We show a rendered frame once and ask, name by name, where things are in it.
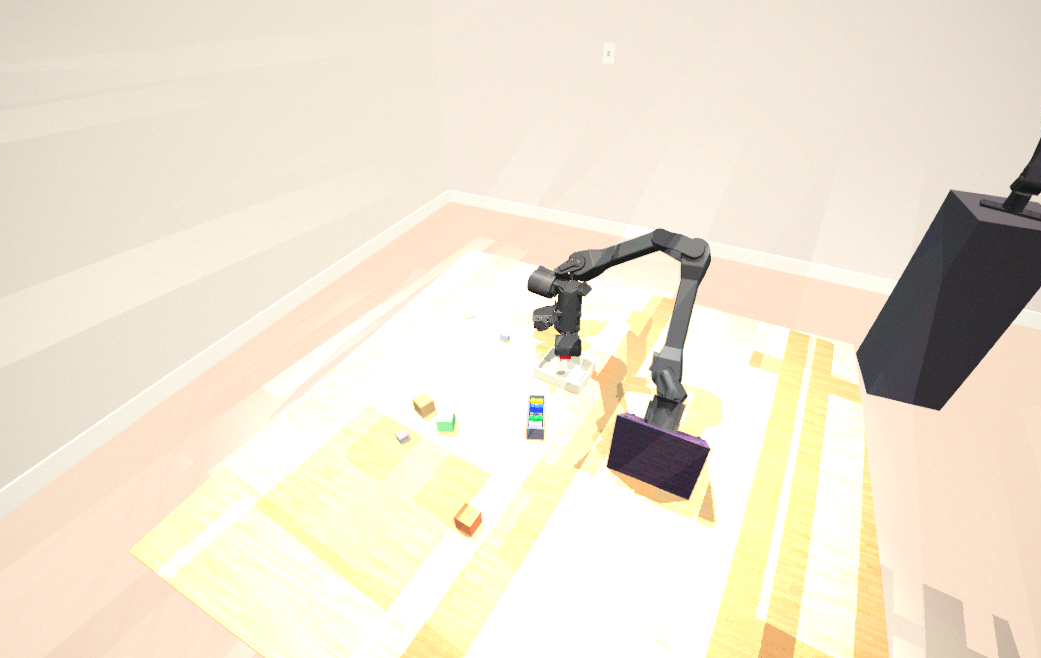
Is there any tan cube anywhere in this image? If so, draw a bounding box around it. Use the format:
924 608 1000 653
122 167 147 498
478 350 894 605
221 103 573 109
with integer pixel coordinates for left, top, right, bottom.
412 393 435 419

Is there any small orange cube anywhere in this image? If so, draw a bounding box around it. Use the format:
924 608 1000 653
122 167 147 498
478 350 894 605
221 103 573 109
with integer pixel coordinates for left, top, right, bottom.
454 503 482 537

